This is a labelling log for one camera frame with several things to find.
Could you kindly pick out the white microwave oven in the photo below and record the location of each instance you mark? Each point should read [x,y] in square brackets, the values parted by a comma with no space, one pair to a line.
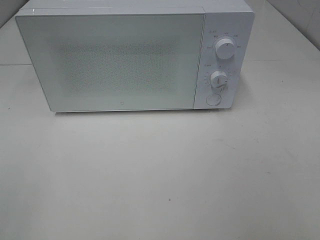
[222,19]

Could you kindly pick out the white microwave door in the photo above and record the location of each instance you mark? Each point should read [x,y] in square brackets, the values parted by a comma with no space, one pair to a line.
[88,63]

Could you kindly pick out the upper white power knob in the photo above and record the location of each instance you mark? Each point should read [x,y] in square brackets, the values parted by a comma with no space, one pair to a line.
[225,48]

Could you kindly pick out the round white door button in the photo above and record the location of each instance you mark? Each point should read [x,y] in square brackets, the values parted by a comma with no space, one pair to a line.
[213,99]

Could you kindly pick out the white timer knob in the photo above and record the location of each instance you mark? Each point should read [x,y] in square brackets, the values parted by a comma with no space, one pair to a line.
[218,79]

